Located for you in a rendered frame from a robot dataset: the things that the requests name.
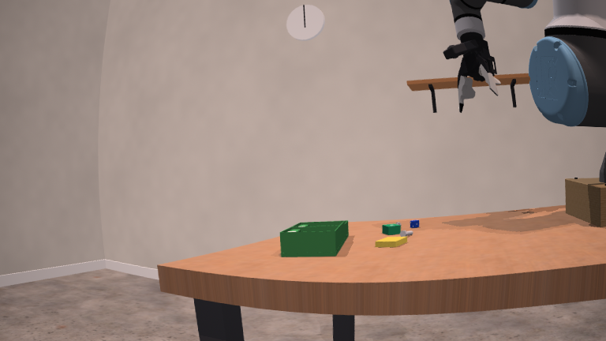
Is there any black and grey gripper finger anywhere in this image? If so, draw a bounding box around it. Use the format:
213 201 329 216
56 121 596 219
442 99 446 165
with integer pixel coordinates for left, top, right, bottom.
458 64 475 113
477 54 501 95

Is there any green three-compartment bin rack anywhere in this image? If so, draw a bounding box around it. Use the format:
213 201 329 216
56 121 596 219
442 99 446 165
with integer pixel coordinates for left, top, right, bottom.
280 220 349 257

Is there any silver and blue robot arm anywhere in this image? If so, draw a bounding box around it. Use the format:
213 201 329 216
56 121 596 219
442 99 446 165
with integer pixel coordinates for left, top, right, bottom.
450 0 606 127

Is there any green nine-volt battery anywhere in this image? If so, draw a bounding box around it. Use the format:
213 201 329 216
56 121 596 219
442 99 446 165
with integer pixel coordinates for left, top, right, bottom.
382 223 401 235

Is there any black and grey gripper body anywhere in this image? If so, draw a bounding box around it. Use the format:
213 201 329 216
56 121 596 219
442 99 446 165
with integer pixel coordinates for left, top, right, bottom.
460 32 497 82

